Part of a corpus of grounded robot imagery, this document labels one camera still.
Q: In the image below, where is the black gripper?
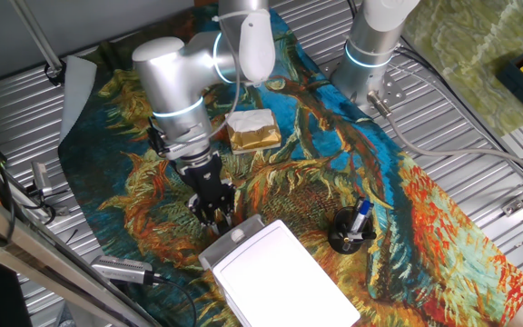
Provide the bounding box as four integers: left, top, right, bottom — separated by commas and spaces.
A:
177, 152, 238, 236

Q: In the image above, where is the gold tissue pack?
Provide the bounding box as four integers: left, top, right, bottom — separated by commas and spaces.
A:
224, 108, 283, 156

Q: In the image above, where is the sunflower painting print cloth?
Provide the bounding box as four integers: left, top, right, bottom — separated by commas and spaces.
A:
57, 0, 523, 327

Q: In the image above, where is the black round pen holder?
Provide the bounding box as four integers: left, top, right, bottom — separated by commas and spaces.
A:
327, 205, 379, 255

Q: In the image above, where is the silver marker with blue cap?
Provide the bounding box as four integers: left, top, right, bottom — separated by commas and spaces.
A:
349, 198, 374, 235

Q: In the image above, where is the black pen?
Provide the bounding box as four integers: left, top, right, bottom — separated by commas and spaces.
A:
340, 230, 379, 244

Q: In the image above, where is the grey pole with black foot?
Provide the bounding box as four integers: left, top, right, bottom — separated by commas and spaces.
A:
9, 0, 68, 87

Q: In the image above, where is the green marbled cloth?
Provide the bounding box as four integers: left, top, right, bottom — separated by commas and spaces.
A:
400, 0, 523, 137

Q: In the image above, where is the black camera cable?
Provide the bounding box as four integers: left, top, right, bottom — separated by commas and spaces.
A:
143, 271, 198, 327

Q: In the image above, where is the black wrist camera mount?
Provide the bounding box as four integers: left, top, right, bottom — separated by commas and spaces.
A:
146, 116, 172, 158

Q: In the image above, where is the silver depth camera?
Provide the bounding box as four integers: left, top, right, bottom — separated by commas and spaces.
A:
90, 253, 154, 286

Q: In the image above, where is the small silver camera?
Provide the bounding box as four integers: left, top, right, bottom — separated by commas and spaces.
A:
30, 161, 54, 197

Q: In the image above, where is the aluminium frame bar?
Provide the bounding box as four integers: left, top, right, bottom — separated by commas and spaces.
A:
0, 179, 163, 327

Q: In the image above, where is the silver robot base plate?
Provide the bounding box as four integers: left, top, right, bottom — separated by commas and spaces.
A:
319, 58, 409, 120

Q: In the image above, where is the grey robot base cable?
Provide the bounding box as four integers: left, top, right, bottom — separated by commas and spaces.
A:
367, 89, 523, 181

